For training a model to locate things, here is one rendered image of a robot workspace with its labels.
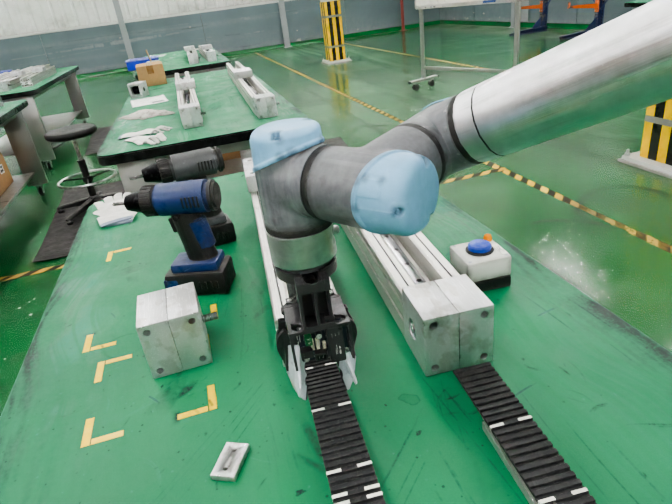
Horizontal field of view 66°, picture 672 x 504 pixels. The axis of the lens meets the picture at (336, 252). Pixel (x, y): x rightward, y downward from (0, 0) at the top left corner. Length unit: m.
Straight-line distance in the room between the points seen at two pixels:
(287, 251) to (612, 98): 0.33
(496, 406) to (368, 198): 0.32
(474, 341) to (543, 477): 0.22
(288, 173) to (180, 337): 0.39
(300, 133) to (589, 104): 0.25
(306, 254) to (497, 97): 0.24
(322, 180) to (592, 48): 0.24
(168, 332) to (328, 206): 0.40
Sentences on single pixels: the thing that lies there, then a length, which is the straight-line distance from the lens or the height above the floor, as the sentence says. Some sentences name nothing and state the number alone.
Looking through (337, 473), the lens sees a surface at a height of 0.81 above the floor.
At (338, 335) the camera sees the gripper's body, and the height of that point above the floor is 0.92.
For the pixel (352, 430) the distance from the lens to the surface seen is 0.64.
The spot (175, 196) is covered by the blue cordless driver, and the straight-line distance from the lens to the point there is 0.96.
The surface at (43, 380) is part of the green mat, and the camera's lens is 0.96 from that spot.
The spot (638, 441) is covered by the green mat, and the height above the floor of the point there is 0.78.
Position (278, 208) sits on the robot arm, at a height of 1.08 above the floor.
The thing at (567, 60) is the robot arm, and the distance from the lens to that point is 0.49.
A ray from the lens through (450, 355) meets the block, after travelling 0.74.
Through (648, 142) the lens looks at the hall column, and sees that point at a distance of 4.01.
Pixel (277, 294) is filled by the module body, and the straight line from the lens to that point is 0.81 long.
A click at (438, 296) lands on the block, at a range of 0.74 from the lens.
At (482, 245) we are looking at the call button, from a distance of 0.92.
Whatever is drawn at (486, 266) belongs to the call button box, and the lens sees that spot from 0.91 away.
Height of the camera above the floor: 1.27
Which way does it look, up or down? 27 degrees down
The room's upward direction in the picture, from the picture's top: 8 degrees counter-clockwise
